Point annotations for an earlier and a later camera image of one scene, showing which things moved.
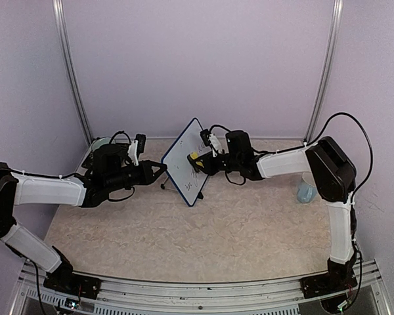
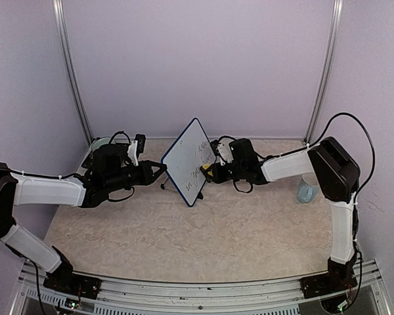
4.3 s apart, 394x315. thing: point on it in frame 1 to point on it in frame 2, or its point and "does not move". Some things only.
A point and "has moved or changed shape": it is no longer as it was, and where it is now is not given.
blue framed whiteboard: (188, 141) does not move
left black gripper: (148, 178) does not move
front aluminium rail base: (285, 296) does not move
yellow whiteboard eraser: (195, 155) has moved or changed shape
